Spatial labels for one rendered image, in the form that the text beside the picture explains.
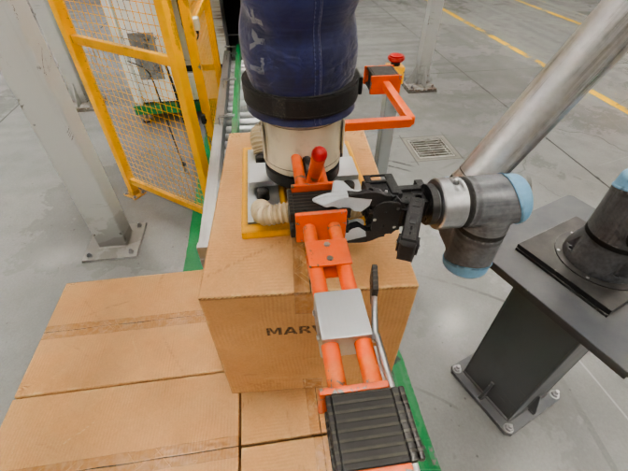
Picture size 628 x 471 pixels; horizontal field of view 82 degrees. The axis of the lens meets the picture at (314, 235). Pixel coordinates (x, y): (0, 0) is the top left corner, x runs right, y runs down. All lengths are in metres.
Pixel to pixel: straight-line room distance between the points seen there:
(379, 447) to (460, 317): 1.62
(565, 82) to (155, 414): 1.14
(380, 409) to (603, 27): 0.66
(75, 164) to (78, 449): 1.37
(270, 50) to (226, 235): 0.36
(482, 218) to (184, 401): 0.85
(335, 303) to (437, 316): 1.50
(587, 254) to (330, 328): 0.89
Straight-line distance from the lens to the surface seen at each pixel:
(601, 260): 1.20
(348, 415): 0.39
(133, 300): 1.36
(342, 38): 0.67
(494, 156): 0.80
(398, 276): 0.70
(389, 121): 0.89
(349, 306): 0.47
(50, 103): 2.01
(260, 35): 0.67
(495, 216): 0.69
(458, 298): 2.05
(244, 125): 2.24
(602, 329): 1.15
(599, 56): 0.79
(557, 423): 1.88
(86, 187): 2.20
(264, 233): 0.75
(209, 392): 1.10
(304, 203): 0.60
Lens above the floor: 1.52
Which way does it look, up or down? 43 degrees down
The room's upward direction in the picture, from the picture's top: straight up
